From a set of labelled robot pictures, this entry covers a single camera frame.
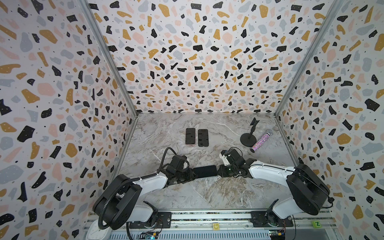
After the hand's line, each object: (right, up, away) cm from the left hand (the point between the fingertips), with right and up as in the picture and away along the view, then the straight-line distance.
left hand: (197, 175), depth 85 cm
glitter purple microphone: (+44, +17, +17) cm, 50 cm away
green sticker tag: (+58, -19, -13) cm, 63 cm away
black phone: (+4, +2, 0) cm, 5 cm away
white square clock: (-46, -20, -18) cm, 53 cm away
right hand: (+10, +2, +1) cm, 11 cm away
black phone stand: (+36, +18, +19) cm, 45 cm away
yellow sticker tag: (+9, -20, -14) cm, 26 cm away
